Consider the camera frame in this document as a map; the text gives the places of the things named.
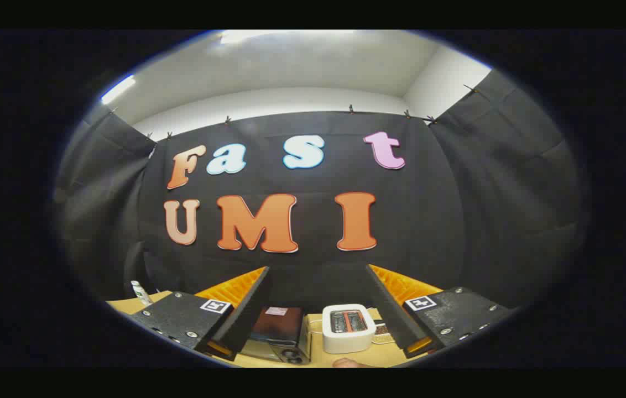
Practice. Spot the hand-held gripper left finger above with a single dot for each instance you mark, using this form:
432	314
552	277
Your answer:
249	309

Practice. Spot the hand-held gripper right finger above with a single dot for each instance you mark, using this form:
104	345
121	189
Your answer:
387	309

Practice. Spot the black toaster oven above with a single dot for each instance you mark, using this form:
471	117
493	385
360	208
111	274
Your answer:
278	330

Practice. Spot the white slot toaster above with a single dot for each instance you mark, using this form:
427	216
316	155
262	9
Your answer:
349	334

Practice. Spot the black backdrop cloth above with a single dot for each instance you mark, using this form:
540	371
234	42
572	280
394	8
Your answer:
429	221

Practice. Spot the white green-label bottle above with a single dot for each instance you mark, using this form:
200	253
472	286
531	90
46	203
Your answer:
140	293

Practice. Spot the row of small black clips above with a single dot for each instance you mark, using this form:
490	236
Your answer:
350	108

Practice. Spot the ceiling light strip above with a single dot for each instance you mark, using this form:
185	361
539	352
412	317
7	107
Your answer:
246	36
118	88

